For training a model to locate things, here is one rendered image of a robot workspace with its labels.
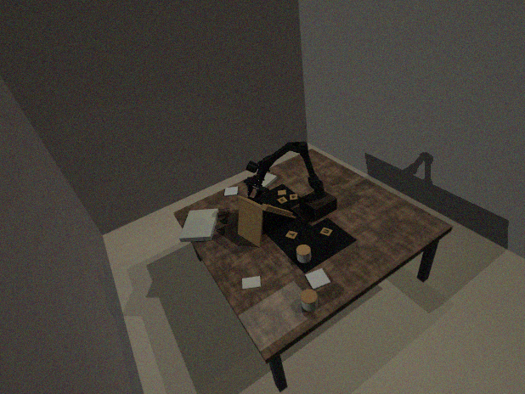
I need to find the tan a-frame board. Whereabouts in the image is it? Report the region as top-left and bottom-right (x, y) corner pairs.
(237, 195), (296, 247)

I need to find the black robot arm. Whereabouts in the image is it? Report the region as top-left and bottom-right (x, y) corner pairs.
(246, 141), (326, 200)

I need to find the grey cylindrical container with tan lid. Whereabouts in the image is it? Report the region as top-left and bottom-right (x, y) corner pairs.
(301, 289), (318, 312)
(296, 245), (311, 263)

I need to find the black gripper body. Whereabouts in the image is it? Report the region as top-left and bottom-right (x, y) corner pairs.
(243, 175), (269, 193)

